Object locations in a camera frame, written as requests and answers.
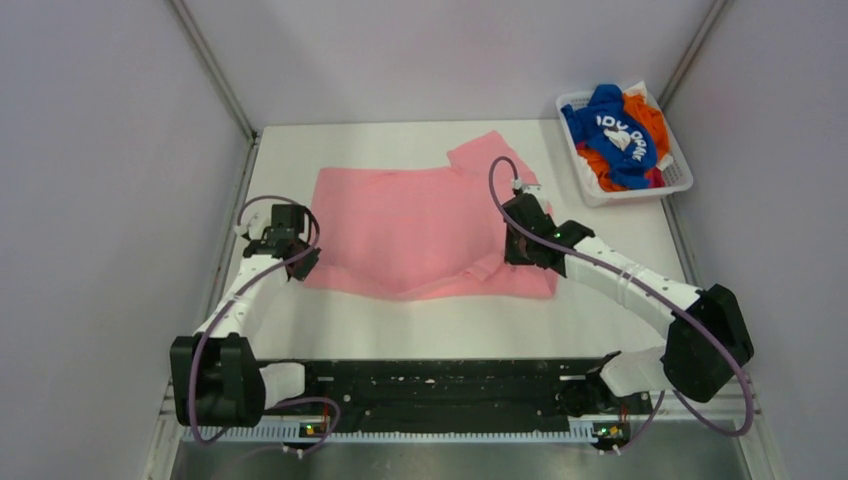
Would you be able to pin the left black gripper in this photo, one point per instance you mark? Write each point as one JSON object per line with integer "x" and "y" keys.
{"x": 302, "y": 270}

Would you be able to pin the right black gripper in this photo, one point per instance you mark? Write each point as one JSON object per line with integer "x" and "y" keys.
{"x": 512, "y": 256}

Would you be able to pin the pink t-shirt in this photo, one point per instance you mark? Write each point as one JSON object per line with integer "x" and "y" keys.
{"x": 409, "y": 235}

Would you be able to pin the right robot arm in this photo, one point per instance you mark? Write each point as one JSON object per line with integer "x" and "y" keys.
{"x": 706, "y": 340}

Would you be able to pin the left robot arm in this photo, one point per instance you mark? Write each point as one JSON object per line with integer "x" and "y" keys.
{"x": 217, "y": 379}

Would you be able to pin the orange t-shirt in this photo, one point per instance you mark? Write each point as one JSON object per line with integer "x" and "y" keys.
{"x": 656, "y": 125}

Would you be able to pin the blue printed t-shirt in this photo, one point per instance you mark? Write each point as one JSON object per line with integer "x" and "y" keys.
{"x": 618, "y": 148}

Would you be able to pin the red t-shirt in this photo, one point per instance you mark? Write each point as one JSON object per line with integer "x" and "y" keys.
{"x": 655, "y": 179}

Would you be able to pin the white plastic basket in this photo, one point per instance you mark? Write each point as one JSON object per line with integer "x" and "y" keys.
{"x": 675, "y": 171}

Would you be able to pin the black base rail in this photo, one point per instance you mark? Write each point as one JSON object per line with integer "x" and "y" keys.
{"x": 503, "y": 396}

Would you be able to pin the white slotted cable duct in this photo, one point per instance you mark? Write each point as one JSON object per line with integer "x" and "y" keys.
{"x": 291, "y": 431}

